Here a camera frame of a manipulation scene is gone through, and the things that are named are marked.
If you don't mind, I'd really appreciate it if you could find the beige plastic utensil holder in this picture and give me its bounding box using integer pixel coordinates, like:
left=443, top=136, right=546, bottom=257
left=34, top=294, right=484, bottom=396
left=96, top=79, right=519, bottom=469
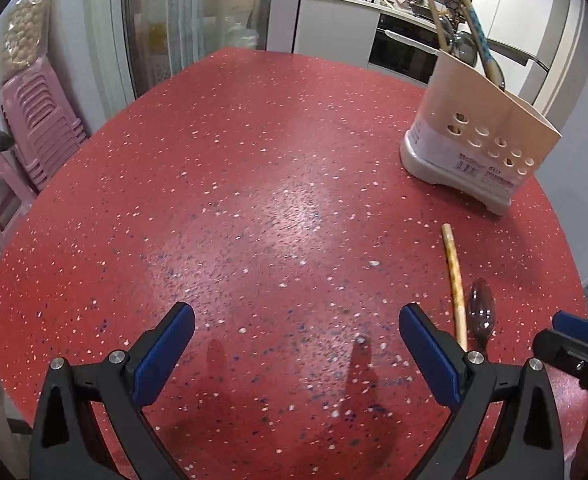
left=400, top=50, right=563, bottom=217

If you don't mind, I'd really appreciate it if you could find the small pink stool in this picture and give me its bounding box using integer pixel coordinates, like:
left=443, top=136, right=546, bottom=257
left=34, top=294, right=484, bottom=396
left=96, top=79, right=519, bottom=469
left=0, top=152, right=38, bottom=251

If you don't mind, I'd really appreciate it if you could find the stack of pink stools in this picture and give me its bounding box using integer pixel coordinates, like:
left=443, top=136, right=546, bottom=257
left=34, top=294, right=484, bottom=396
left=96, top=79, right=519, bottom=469
left=0, top=57, right=91, bottom=186

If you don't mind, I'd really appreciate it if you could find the clear bag of nuts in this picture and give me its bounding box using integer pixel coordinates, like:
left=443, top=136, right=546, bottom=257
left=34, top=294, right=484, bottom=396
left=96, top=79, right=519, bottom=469
left=0, top=0, right=55, bottom=83

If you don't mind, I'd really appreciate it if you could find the small brown clear spoon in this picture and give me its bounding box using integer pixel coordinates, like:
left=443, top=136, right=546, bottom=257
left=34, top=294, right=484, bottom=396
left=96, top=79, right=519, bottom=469
left=466, top=277, right=497, bottom=356

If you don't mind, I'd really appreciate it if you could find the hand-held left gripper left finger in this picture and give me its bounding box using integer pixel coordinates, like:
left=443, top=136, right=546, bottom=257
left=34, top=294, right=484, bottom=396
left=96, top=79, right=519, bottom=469
left=28, top=302, right=196, bottom=480

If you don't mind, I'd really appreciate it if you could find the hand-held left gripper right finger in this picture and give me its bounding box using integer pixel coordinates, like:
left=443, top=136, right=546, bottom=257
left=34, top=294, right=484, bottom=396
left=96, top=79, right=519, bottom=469
left=399, top=302, right=567, bottom=480

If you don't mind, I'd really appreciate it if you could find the black built-in oven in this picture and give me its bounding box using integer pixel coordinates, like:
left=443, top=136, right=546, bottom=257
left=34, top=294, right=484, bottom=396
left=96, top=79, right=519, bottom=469
left=368, top=12, right=442, bottom=86

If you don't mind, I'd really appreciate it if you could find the glass sliding door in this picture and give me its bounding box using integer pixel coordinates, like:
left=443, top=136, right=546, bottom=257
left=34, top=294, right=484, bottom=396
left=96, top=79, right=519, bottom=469
left=119, top=0, right=275, bottom=102

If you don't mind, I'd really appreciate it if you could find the yellow patterned wooden chopstick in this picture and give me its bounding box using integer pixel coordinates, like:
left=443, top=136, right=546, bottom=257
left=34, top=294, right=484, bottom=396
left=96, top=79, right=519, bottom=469
left=441, top=224, right=469, bottom=353

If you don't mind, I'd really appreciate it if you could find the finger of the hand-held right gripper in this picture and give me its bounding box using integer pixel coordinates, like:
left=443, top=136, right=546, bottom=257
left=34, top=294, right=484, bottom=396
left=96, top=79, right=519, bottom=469
left=552, top=311, right=588, bottom=343

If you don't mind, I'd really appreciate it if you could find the large spoon with black handle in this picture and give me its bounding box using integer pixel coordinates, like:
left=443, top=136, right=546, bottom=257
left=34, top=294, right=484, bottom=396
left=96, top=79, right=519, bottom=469
left=448, top=27, right=477, bottom=67

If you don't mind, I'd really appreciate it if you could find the long wooden chopstick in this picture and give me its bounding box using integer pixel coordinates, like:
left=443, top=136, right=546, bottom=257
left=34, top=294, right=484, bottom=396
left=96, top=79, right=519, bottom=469
left=416, top=0, right=449, bottom=54

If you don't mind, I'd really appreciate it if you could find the blue patterned wooden chopstick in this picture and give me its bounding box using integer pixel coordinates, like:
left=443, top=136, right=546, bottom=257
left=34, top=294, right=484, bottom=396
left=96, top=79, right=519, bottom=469
left=461, top=0, right=500, bottom=81

